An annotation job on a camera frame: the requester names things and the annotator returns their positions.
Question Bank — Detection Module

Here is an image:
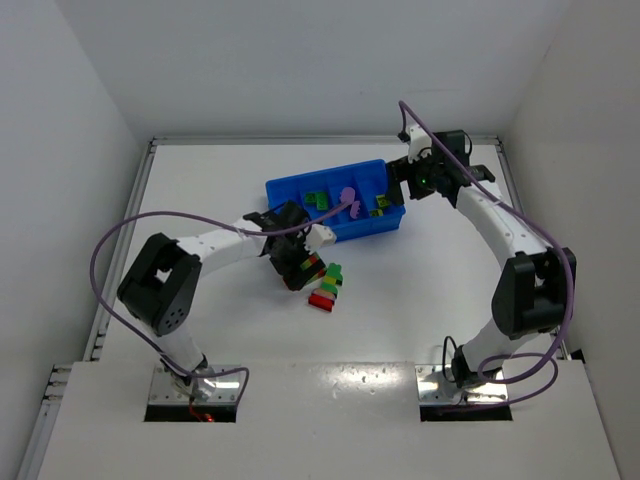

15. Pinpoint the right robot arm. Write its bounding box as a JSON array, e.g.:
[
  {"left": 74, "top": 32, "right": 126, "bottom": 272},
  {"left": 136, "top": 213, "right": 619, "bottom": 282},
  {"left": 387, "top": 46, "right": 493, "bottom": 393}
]
[{"left": 386, "top": 126, "right": 576, "bottom": 388}]

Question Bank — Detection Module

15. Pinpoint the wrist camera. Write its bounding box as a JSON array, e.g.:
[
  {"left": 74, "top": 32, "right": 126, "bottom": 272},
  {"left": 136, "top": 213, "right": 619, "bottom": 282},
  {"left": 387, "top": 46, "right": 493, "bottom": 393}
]
[
  {"left": 305, "top": 224, "right": 337, "bottom": 252},
  {"left": 397, "top": 124, "right": 432, "bottom": 163}
]

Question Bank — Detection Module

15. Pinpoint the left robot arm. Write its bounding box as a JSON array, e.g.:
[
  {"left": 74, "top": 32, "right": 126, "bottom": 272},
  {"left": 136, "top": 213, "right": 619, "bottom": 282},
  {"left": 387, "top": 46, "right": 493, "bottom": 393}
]
[{"left": 117, "top": 201, "right": 337, "bottom": 384}]

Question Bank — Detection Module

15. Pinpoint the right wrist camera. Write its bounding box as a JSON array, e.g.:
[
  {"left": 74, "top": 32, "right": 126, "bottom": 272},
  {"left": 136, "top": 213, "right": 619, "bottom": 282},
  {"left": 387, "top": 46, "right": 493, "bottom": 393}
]
[{"left": 397, "top": 124, "right": 432, "bottom": 163}]

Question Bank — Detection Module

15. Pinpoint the blue divided plastic bin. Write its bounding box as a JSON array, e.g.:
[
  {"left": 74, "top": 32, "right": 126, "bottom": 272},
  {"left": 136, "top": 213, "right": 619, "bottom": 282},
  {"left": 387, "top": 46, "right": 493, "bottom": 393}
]
[{"left": 264, "top": 158, "right": 409, "bottom": 246}]

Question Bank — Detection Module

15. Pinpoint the purple green lego stack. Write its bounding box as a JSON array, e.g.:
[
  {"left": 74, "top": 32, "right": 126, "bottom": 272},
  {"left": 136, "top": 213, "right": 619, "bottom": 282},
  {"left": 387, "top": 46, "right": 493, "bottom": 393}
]
[{"left": 339, "top": 187, "right": 361, "bottom": 220}]

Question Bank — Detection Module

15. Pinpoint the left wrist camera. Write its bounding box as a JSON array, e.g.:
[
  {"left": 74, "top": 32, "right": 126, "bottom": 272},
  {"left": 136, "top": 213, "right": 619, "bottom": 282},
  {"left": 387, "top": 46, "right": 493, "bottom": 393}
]
[{"left": 305, "top": 224, "right": 337, "bottom": 252}]

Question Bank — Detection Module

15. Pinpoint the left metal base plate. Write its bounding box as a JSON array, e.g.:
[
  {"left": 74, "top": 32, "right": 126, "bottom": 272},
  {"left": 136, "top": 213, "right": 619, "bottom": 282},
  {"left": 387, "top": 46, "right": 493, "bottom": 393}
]
[{"left": 148, "top": 365, "right": 243, "bottom": 407}]

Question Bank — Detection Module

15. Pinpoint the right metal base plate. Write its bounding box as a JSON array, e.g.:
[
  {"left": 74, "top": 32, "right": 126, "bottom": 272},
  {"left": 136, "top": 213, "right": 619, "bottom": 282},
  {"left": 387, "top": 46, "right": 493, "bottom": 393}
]
[{"left": 415, "top": 364, "right": 509, "bottom": 407}]

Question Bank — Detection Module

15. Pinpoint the metal base plate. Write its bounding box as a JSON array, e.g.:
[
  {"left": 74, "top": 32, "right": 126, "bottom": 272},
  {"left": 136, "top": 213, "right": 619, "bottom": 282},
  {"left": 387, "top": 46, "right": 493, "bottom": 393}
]
[
  {"left": 148, "top": 365, "right": 243, "bottom": 407},
  {"left": 415, "top": 364, "right": 509, "bottom": 407}
]

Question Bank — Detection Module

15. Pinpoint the red green striped lego stack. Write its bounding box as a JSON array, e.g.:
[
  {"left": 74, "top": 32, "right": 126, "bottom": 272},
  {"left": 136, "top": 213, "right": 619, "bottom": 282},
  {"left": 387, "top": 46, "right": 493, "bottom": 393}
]
[{"left": 300, "top": 253, "right": 326, "bottom": 283}]

